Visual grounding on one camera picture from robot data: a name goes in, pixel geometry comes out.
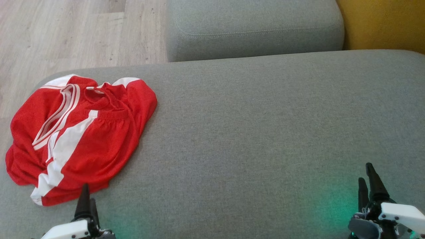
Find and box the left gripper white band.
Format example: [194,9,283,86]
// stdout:
[42,184,116,239]

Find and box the small grey sofa seat cushion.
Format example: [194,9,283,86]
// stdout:
[165,0,345,63]

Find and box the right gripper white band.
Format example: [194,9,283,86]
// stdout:
[348,163,425,239]

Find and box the yellow sofa back cushion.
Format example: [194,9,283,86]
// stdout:
[336,0,425,55]

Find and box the large grey sofa seat cushion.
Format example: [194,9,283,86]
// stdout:
[0,49,425,239]

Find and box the red shorts white side stripe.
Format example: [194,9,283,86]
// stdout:
[31,108,140,206]

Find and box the red sleeveless jersey white trim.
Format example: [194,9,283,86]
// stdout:
[5,74,158,187]

